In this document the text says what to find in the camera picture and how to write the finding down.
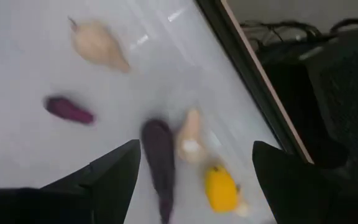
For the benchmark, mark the dark purple eggplant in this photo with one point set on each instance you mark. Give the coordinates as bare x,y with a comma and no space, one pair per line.
160,155

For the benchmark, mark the small white garlic bulb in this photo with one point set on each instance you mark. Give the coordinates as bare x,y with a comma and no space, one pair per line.
242,209

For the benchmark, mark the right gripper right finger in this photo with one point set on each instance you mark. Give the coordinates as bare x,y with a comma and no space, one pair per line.
291,193

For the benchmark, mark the yellow fruit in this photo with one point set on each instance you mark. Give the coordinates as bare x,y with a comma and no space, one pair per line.
221,189

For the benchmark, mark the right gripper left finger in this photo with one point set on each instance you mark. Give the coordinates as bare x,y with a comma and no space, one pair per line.
117,174

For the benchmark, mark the purple sweet potato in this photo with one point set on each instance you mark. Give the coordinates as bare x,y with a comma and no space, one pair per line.
68,110

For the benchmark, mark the black computer case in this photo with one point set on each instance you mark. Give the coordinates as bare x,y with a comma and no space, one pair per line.
346,93

